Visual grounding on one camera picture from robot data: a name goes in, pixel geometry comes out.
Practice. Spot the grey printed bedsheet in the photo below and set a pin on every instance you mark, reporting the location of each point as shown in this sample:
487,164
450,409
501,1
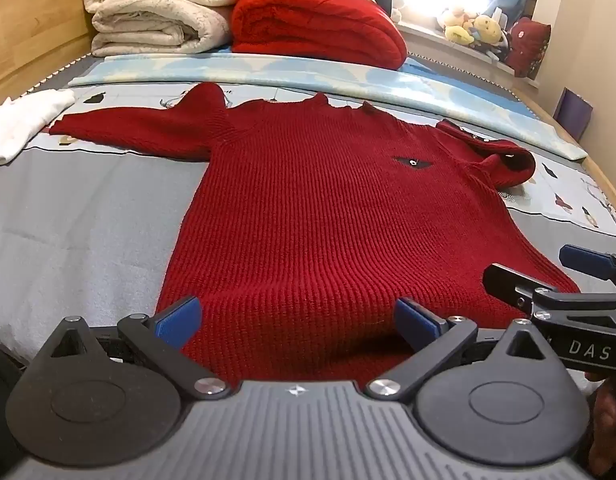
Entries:
87,235

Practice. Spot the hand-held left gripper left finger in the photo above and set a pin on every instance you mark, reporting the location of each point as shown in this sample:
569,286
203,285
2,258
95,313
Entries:
180,323

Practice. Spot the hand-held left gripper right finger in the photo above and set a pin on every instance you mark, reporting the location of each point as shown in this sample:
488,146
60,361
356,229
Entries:
413,321

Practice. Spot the wooden bed frame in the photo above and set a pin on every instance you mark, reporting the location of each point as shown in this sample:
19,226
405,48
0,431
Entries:
32,25

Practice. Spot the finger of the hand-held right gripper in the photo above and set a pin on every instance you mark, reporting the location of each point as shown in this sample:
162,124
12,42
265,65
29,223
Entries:
508,280
585,258

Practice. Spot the folded cream blanket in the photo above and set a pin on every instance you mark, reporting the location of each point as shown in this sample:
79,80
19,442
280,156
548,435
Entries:
157,15

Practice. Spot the yellow white plush toy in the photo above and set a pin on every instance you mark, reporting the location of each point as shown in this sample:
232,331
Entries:
455,27

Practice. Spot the dark red knit sweater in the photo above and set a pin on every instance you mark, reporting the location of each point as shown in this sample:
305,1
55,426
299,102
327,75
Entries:
313,220

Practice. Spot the white window sill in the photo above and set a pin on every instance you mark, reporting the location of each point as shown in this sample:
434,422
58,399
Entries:
433,40

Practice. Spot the white cloth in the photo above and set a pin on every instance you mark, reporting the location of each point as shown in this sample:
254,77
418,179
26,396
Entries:
22,120

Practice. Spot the purple box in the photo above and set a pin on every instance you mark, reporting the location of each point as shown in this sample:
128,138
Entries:
573,112

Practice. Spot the light blue patterned quilt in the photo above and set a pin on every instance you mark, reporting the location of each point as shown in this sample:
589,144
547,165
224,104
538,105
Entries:
338,75

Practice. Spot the folded red blanket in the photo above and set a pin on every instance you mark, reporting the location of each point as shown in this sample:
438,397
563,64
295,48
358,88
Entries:
318,25

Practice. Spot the red cushion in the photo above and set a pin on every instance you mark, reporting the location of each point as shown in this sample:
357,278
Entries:
528,45

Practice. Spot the person's right hand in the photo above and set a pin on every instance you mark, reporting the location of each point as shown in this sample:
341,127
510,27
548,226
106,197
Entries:
610,420

